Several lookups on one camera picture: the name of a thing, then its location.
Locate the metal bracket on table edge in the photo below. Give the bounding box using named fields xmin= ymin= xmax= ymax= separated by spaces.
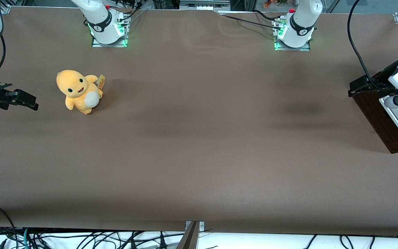
xmin=176 ymin=220 xmax=205 ymax=249

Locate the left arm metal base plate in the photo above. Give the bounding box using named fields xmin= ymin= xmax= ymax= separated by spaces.
xmin=274 ymin=19 xmax=311 ymax=52

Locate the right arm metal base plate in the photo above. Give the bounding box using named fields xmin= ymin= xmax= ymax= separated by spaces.
xmin=91 ymin=16 xmax=129 ymax=48

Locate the curved black table cable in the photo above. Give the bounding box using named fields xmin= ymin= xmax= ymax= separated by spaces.
xmin=253 ymin=9 xmax=284 ymax=23

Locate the yellow plush toy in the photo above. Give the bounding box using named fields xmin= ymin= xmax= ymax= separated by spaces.
xmin=56 ymin=70 xmax=106 ymax=115

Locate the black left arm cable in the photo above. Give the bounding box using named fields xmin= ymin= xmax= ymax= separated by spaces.
xmin=346 ymin=0 xmax=381 ymax=89

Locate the dark wooden drawer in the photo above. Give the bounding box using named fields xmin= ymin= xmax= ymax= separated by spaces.
xmin=352 ymin=71 xmax=398 ymax=154

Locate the brown table cover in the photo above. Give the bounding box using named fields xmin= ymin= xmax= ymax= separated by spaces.
xmin=0 ymin=6 xmax=398 ymax=238

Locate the long black table cable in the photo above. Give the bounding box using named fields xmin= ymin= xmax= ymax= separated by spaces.
xmin=219 ymin=14 xmax=282 ymax=30

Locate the tangle of black cables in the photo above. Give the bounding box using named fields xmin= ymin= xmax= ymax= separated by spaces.
xmin=0 ymin=227 xmax=213 ymax=249

